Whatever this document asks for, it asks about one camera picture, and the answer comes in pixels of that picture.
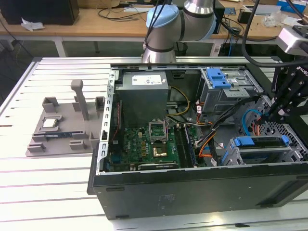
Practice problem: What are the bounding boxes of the clear plastic bag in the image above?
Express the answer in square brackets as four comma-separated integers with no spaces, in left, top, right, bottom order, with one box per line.
[262,11,282,27]

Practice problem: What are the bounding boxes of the black mesh waste bin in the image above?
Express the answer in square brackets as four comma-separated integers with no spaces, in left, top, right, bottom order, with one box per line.
[174,42,188,57]

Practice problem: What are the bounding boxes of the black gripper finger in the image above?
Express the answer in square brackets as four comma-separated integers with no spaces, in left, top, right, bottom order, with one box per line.
[276,96,308,117]
[266,95,286,121]

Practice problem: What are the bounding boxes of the yellow wires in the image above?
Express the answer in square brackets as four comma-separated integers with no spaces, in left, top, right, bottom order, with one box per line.
[167,85,191,121]

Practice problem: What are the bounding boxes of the blue cardboard box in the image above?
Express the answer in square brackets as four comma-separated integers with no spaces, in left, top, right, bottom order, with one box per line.
[276,0,308,12]

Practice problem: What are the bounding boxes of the blue plastic drive latch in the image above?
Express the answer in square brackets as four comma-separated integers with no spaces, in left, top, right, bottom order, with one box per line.
[206,69,232,89]

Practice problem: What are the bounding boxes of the small black device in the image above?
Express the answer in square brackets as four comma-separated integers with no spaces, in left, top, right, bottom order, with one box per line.
[237,9,253,24]

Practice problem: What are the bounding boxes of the wooden desk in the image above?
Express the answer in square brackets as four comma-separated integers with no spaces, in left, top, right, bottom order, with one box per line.
[0,0,308,57]

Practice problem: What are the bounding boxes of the black wire bundle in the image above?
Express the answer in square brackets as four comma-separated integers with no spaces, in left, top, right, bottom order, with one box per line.
[196,96,263,167]

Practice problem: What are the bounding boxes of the black open PC case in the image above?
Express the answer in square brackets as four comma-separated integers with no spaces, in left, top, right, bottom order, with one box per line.
[86,63,308,221]

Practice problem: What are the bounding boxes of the grey plastic parts rack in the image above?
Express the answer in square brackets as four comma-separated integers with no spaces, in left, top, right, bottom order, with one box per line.
[26,79,107,158]

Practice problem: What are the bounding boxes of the black graphics card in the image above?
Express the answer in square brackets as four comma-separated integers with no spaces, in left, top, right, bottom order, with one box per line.
[129,161,180,172]

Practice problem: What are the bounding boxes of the large black box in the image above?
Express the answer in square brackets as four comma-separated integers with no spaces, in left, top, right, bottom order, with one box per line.
[0,0,80,26]

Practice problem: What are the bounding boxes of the crumpled white paper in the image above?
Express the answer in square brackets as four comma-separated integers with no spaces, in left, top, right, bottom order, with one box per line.
[21,16,46,32]

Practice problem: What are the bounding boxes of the orange wire bundle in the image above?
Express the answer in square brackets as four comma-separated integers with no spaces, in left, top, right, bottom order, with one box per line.
[198,134,217,158]

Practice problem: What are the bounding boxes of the blue RAM stick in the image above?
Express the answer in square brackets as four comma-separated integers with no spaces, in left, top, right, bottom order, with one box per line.
[185,126,198,167]

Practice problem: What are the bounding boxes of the grey metal power supply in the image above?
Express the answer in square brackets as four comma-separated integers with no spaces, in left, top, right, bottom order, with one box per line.
[115,72,172,127]

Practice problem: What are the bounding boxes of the hard disk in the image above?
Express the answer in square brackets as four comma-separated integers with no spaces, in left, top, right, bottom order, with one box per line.
[232,135,289,148]

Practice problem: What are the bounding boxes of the dark RAM stick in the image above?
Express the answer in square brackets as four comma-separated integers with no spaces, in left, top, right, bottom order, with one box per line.
[45,133,73,140]

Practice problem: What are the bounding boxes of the thick black cable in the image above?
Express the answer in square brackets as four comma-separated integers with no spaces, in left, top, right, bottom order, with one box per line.
[242,0,292,68]

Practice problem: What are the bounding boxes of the green motherboard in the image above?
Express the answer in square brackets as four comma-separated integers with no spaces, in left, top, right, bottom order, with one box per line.
[109,121,200,171]

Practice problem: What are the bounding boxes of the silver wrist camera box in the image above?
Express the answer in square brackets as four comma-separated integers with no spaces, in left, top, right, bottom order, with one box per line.
[278,25,308,56]

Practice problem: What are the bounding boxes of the metal drive cage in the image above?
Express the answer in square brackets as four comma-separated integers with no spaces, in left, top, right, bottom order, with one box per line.
[200,68,265,114]

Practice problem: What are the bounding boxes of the thin red wire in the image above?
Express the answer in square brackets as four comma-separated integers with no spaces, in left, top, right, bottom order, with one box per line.
[113,101,122,142]

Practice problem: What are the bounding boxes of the blue wire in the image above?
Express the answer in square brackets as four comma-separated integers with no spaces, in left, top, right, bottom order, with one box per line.
[242,109,263,137]

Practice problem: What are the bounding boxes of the metal CPU socket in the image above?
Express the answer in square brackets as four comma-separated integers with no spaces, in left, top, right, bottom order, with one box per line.
[148,118,168,144]

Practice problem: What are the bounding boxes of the silver CPU chip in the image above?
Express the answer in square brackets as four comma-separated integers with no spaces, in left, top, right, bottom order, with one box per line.
[42,118,58,128]

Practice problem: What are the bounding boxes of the metal disk bay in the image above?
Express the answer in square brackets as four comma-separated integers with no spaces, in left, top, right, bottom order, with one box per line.
[226,134,308,166]

